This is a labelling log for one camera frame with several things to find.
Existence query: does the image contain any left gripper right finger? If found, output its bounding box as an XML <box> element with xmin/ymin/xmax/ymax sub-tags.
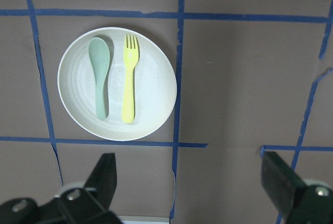
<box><xmin>261</xmin><ymin>151</ymin><xmax>332</xmax><ymax>223</ymax></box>

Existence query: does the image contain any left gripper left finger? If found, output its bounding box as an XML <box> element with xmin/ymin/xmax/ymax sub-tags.
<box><xmin>1</xmin><ymin>153</ymin><xmax>122</xmax><ymax>223</ymax></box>

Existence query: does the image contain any white round plate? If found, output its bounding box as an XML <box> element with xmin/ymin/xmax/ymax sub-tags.
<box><xmin>57</xmin><ymin>27</ymin><xmax>177</xmax><ymax>141</ymax></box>

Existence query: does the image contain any yellow plastic fork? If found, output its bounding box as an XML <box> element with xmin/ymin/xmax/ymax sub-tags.
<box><xmin>122</xmin><ymin>34</ymin><xmax>139</xmax><ymax>124</ymax></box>

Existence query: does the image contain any green plastic spoon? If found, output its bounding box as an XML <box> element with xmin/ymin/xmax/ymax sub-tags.
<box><xmin>88</xmin><ymin>37</ymin><xmax>110</xmax><ymax>120</ymax></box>

